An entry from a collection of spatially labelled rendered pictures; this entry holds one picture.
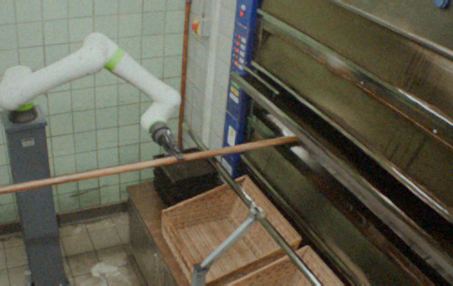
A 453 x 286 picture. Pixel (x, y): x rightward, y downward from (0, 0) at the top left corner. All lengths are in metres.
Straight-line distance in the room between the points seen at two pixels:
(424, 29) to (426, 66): 0.12
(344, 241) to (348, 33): 0.83
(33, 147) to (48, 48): 0.78
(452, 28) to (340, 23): 0.53
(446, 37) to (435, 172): 0.42
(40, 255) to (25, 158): 0.63
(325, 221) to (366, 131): 0.51
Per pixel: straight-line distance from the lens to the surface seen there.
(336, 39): 1.91
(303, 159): 2.21
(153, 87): 2.28
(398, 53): 1.70
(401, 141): 1.73
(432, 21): 1.60
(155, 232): 2.66
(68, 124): 3.25
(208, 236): 2.63
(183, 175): 2.69
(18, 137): 2.42
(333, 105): 1.97
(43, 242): 2.80
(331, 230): 2.13
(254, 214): 1.86
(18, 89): 2.17
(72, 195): 3.54
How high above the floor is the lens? 2.30
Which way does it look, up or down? 30 degrees down
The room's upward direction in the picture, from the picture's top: 6 degrees clockwise
